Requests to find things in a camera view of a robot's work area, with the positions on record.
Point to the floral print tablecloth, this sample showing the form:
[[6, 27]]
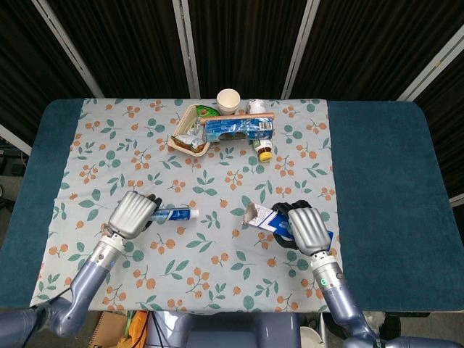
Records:
[[217, 174]]

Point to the teal table cover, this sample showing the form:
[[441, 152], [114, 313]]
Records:
[[380, 163]]

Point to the orange plastic bag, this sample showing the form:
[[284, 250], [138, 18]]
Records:
[[139, 328]]

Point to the blue cookie package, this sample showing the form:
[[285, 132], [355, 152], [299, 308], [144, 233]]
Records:
[[235, 129]]

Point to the brown bottle yellow cap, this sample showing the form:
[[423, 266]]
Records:
[[264, 149]]

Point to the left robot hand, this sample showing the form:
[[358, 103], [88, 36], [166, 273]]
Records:
[[130, 215]]

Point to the white partition post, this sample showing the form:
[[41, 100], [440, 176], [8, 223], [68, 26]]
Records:
[[69, 49], [14, 139], [431, 67], [186, 47], [457, 200], [300, 50]]

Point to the white bucket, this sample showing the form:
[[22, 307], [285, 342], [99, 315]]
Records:
[[311, 337]]

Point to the beige paper cup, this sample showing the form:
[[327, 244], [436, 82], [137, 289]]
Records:
[[228, 103]]

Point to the brown sausage stick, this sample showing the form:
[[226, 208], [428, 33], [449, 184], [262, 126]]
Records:
[[239, 116]]

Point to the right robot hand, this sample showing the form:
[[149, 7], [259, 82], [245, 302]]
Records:
[[308, 230]]

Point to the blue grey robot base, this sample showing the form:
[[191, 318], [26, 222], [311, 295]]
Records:
[[243, 333]]

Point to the green snack packet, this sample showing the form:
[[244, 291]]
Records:
[[204, 109]]

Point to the white blue toothpaste tube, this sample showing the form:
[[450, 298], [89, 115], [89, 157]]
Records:
[[177, 214]]

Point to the blue toothpaste box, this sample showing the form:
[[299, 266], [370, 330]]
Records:
[[266, 219]]

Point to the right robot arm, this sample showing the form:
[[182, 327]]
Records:
[[335, 290]]

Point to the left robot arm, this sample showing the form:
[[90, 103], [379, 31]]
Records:
[[96, 264]]

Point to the white plastic bottle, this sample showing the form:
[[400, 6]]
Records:
[[257, 106]]

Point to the beige food tray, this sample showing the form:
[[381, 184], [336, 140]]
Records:
[[183, 125]]

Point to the silver snack packet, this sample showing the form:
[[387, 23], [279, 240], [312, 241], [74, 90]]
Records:
[[190, 139]]

